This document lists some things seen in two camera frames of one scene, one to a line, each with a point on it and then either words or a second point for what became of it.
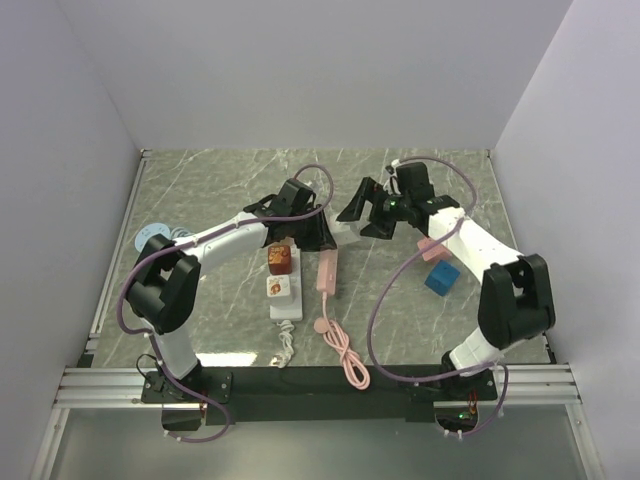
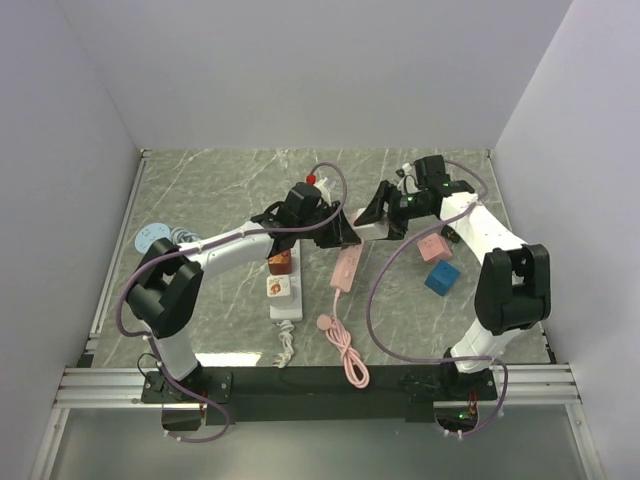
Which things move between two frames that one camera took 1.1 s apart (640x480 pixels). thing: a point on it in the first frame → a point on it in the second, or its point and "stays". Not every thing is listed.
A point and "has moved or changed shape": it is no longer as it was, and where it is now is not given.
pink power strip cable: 337,338 has moved or changed shape
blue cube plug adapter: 442,277 stays
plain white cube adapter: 347,232 has moved or changed shape
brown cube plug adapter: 280,259 stays
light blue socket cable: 181,232 stays
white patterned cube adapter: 278,285 stays
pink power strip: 326,280 → 346,267
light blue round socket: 148,231 stays
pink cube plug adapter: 435,252 stays
